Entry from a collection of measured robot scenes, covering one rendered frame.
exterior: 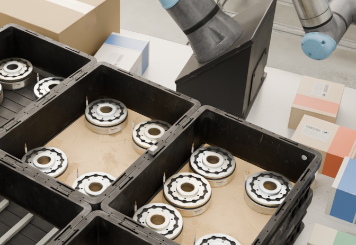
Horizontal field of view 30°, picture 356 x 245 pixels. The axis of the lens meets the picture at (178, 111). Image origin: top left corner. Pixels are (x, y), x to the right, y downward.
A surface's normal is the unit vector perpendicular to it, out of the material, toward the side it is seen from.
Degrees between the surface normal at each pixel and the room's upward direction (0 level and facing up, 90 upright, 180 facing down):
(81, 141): 0
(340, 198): 90
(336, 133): 0
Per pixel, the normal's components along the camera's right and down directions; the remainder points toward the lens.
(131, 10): 0.05, -0.79
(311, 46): -0.52, 0.65
